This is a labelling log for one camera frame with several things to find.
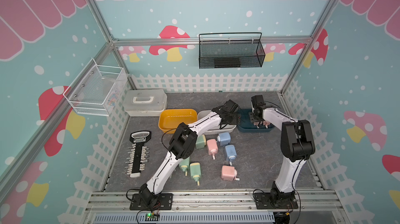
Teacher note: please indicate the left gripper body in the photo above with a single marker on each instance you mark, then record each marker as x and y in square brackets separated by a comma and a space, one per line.
[233, 119]

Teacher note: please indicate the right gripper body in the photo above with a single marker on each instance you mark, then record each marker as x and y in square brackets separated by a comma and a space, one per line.
[252, 117]

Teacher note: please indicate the white storage box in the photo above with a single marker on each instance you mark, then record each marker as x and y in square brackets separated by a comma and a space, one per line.
[216, 129]

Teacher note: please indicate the pink sharpener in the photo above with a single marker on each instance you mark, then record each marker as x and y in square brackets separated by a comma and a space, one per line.
[229, 173]
[212, 148]
[258, 124]
[266, 124]

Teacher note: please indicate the teal storage box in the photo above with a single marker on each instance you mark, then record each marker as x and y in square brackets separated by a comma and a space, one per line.
[245, 125]

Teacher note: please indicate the pink sharpener bottom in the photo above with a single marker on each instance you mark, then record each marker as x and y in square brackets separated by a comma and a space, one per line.
[229, 173]

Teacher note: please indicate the yellow storage box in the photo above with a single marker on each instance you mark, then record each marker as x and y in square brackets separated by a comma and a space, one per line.
[171, 118]

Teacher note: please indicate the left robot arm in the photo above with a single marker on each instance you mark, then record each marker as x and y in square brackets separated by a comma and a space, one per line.
[182, 145]

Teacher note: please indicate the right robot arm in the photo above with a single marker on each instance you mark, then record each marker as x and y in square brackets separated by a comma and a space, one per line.
[297, 145]

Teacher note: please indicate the blue sharpener upper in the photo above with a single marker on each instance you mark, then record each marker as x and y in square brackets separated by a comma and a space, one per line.
[224, 139]

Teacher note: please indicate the blue sharpener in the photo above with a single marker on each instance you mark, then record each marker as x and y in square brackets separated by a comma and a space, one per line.
[230, 153]
[224, 139]

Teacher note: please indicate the blue sharpener center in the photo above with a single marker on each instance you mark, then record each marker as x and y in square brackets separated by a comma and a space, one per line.
[230, 153]

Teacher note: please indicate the green sharpener upper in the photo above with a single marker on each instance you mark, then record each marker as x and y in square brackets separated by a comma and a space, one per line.
[201, 142]

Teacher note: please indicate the green sharpener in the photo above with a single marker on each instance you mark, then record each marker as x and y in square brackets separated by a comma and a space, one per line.
[201, 142]
[195, 172]
[185, 166]

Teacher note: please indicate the green sharpener bottom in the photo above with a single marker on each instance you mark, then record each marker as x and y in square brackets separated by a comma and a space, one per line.
[195, 172]

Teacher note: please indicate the green sharpener middle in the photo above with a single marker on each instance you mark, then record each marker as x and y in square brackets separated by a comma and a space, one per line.
[185, 166]

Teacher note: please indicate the translucent lidded case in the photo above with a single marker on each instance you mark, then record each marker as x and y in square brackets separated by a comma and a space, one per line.
[145, 103]

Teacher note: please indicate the black tool rack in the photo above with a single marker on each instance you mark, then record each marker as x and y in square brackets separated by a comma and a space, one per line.
[138, 153]

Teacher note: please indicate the green circuit board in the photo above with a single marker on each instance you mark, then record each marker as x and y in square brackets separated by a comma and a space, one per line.
[152, 217]

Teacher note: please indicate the black wire mesh basket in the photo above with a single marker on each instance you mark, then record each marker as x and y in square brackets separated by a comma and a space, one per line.
[231, 50]

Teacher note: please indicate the aluminium rail frame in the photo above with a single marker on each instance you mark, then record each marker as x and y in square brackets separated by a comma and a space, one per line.
[316, 206]

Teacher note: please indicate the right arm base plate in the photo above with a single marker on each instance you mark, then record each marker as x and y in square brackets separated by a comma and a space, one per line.
[287, 202]

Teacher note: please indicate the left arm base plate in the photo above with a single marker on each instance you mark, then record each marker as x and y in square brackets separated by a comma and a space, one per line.
[163, 202]

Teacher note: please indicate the white wire mesh basket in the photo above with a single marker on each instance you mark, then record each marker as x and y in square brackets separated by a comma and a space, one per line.
[96, 90]

